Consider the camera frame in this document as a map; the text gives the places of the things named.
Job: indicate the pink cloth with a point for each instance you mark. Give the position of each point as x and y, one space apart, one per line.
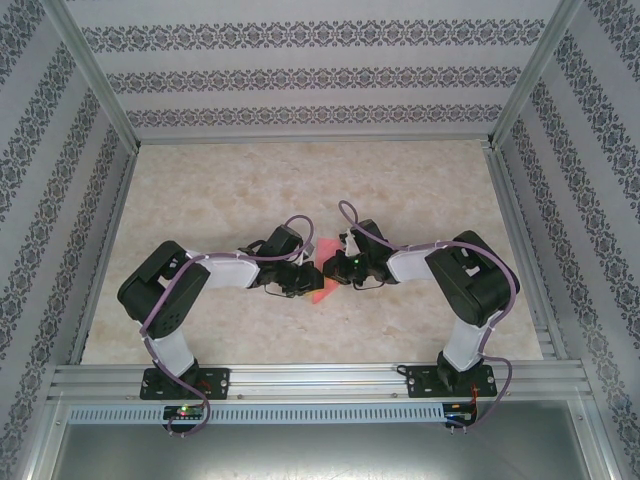
327 247

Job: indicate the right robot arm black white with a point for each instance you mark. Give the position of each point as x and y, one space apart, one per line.
475 295

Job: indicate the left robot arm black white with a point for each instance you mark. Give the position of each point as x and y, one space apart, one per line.
165 305

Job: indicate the grey metal sheet panel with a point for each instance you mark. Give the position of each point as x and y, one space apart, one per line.
320 455

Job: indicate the left controller board green light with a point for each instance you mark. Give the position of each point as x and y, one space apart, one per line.
185 411

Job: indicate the right controller board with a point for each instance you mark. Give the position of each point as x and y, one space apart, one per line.
460 411

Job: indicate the aluminium mounting rail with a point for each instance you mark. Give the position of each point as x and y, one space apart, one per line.
320 382

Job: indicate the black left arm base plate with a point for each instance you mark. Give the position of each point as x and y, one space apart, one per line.
217 382

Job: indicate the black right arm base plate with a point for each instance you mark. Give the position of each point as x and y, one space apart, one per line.
420 382

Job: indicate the aluminium side rail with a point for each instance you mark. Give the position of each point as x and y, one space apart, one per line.
106 250
520 250

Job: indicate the aluminium frame post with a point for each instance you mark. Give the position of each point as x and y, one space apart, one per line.
534 70
93 70

